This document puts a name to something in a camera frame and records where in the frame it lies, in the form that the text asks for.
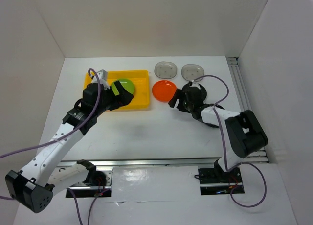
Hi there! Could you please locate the small green plate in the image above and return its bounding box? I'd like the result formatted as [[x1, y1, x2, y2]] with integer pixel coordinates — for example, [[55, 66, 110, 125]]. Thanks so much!
[[111, 79, 135, 95]]

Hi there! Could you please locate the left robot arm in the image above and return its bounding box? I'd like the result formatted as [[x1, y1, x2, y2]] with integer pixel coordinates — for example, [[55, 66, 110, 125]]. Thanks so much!
[[5, 80, 134, 213]]

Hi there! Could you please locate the aluminium rail right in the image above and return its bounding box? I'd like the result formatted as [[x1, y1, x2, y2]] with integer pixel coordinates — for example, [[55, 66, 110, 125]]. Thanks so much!
[[226, 57, 268, 163]]

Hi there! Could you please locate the orange plate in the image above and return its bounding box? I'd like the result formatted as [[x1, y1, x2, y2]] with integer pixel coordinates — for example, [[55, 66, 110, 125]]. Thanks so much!
[[152, 80, 177, 102]]

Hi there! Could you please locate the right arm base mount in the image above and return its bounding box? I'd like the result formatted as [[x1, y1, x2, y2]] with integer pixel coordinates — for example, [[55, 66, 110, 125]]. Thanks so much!
[[194, 168, 245, 196]]

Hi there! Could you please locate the black plate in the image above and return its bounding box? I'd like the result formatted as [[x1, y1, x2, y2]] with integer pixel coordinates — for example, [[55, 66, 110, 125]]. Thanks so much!
[[183, 82, 207, 101]]

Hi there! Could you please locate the clear glass plate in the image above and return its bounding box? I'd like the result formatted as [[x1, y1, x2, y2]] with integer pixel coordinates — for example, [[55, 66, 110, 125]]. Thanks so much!
[[154, 61, 178, 79], [181, 64, 204, 81]]

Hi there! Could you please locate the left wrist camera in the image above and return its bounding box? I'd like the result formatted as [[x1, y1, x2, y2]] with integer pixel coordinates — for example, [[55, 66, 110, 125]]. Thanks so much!
[[91, 69, 110, 90]]

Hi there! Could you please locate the yellow plastic bin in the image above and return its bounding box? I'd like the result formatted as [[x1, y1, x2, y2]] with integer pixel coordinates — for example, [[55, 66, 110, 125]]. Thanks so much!
[[83, 69, 151, 112]]

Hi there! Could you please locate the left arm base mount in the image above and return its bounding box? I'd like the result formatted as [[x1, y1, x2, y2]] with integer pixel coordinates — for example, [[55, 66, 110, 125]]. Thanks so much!
[[70, 168, 113, 198]]

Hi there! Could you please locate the aluminium rail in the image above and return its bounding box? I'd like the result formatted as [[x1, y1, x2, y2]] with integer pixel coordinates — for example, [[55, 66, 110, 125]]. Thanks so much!
[[58, 157, 245, 168], [226, 57, 268, 163]]

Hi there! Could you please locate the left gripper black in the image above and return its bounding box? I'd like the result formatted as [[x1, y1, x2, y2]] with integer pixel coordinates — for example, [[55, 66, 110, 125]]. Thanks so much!
[[94, 81, 133, 116]]

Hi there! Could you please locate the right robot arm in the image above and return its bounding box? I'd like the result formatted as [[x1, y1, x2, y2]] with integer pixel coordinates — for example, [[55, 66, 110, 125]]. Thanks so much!
[[118, 79, 268, 182]]

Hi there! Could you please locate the aluminium rail front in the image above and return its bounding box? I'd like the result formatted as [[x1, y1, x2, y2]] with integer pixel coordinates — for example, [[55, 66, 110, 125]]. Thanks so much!
[[58, 157, 245, 168]]

